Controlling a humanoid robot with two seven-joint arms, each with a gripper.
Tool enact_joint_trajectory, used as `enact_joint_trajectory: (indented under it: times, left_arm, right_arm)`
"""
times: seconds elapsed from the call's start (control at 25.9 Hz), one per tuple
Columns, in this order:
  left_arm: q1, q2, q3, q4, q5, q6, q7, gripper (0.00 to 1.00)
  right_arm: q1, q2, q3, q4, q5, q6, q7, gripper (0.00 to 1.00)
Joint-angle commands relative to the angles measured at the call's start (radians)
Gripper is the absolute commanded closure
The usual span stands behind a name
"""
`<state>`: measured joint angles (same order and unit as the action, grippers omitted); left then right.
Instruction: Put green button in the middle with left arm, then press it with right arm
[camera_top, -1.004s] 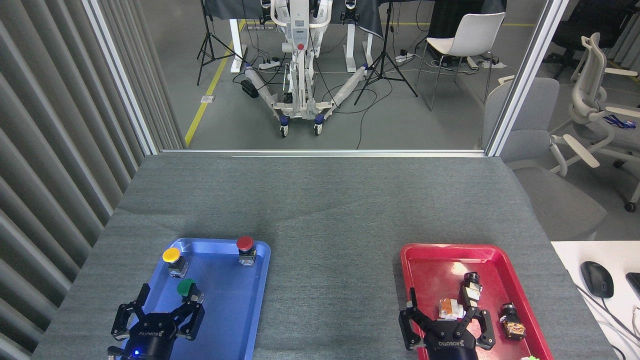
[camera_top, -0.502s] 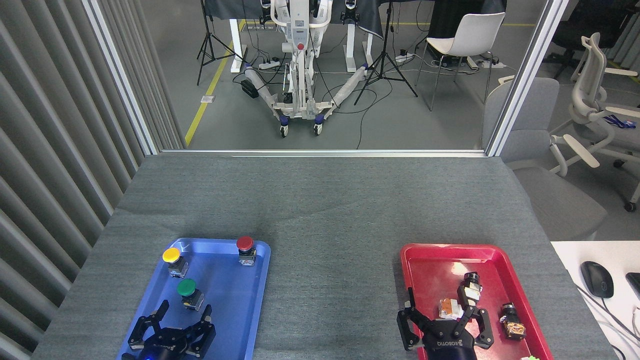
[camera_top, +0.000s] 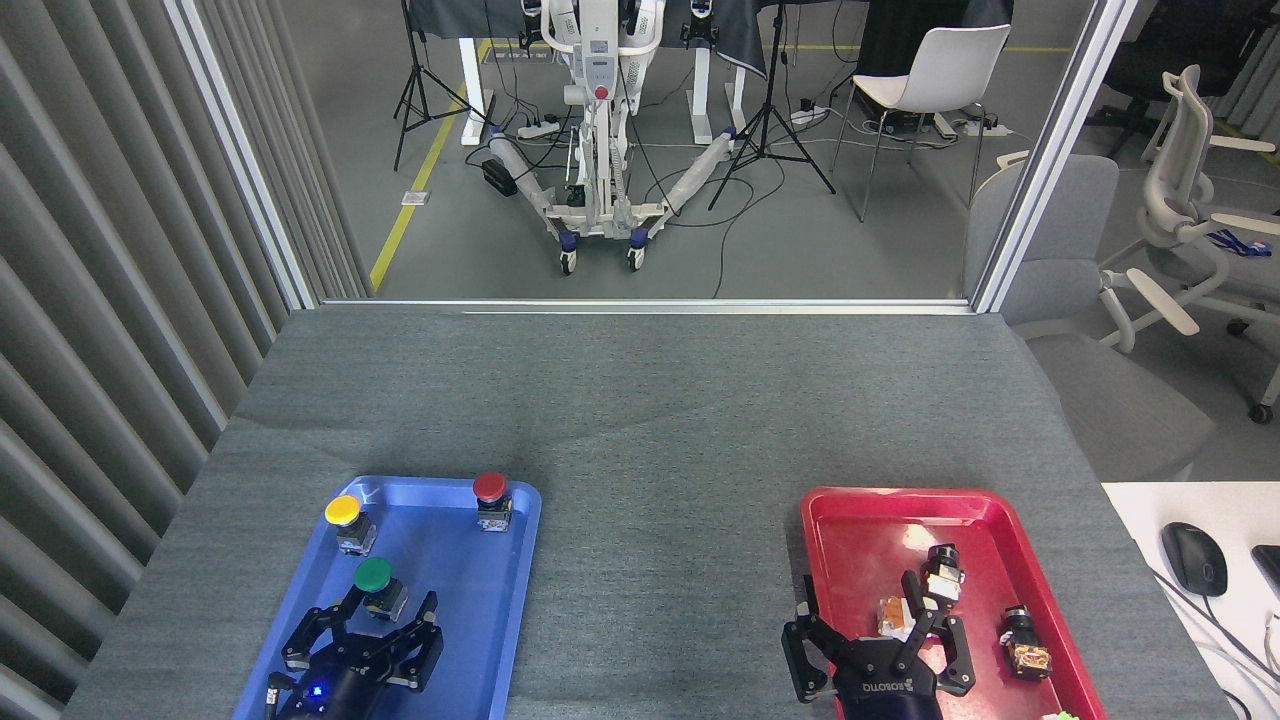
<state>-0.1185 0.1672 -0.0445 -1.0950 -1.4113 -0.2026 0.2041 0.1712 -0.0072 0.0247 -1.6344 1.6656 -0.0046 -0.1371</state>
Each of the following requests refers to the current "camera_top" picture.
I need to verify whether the yellow push button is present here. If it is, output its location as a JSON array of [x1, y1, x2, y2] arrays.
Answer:
[[324, 494, 378, 556]]

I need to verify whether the blue plastic tray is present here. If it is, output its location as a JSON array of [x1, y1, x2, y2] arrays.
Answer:
[[232, 475, 543, 720]]

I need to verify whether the white stand on wheels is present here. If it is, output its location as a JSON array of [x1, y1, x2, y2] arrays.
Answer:
[[485, 0, 743, 276]]

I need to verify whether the white desk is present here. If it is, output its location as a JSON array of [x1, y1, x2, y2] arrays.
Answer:
[[1100, 481, 1280, 720]]

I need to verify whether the silver cross rail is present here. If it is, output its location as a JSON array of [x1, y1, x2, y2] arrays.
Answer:
[[318, 297, 977, 317]]

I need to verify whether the red plastic tray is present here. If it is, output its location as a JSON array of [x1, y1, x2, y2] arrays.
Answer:
[[800, 487, 1109, 720]]

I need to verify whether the black office chair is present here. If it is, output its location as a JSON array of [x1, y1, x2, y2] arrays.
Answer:
[[1084, 0, 1251, 133]]

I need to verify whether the green push button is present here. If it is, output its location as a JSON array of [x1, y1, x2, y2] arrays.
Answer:
[[353, 557, 410, 622]]

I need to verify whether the grey upholstered chair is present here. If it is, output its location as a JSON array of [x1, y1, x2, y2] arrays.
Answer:
[[964, 154, 1217, 483]]

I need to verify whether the white office chair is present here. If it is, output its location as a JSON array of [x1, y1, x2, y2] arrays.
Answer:
[[1098, 65, 1280, 424]]

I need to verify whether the black tripod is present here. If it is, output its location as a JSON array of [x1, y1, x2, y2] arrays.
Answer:
[[392, 0, 491, 172], [707, 0, 837, 212]]

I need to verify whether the black and white selector switch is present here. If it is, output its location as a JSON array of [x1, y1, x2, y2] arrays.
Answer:
[[924, 544, 967, 608]]

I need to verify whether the white table leg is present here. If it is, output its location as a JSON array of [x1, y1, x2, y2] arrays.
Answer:
[[458, 36, 488, 147], [689, 45, 748, 147]]

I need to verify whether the red push button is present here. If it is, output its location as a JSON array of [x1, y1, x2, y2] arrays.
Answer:
[[472, 472, 514, 533]]

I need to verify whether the blue lanyard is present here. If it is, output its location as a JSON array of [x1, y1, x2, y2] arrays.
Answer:
[[1204, 229, 1273, 258]]

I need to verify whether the black switch with orange base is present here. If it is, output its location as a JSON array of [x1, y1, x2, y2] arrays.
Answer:
[[999, 604, 1054, 682]]

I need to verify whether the silver post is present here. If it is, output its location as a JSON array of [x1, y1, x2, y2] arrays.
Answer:
[[163, 0, 323, 312], [969, 0, 1142, 314]]

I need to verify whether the white chair with metal legs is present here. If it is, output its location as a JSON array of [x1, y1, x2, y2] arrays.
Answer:
[[830, 24, 1012, 224]]

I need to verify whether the black computer mouse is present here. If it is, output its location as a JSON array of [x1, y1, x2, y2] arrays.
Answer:
[[1160, 521, 1230, 599]]

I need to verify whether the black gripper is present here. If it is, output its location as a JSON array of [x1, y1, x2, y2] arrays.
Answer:
[[278, 586, 443, 720], [781, 569, 977, 720]]

